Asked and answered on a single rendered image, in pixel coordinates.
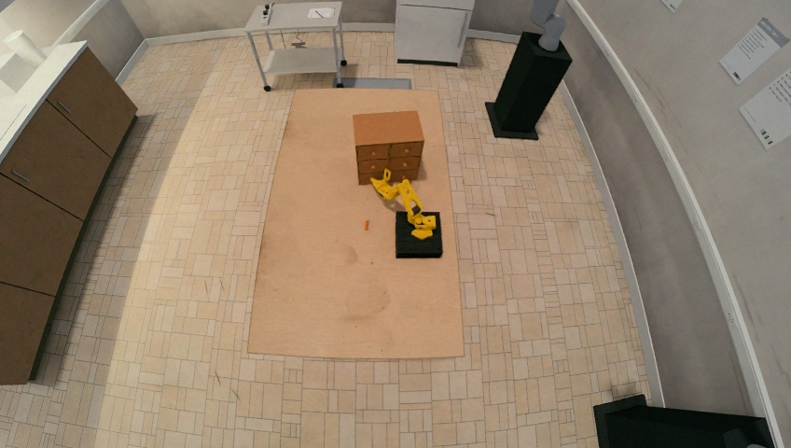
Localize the brown chest of drawers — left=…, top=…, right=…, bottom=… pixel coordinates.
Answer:
left=353, top=111, right=425, bottom=186

